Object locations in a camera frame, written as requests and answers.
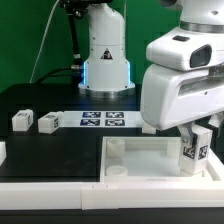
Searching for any white square tabletop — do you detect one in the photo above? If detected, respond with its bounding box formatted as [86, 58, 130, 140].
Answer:
[100, 136, 214, 183]

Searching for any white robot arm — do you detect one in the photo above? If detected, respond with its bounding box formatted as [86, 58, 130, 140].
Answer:
[79, 0, 224, 139]

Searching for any white cable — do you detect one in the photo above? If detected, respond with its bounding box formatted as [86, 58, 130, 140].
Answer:
[29, 0, 62, 84]

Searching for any white obstacle fence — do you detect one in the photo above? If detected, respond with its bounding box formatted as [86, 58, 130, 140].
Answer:
[0, 140, 224, 211]

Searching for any black cable bundle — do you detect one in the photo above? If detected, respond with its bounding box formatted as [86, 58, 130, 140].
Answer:
[35, 0, 88, 84]

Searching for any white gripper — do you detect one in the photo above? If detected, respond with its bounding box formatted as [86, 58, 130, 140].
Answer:
[140, 64, 224, 146]

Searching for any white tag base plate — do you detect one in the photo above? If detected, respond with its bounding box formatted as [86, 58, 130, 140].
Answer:
[62, 111, 142, 128]

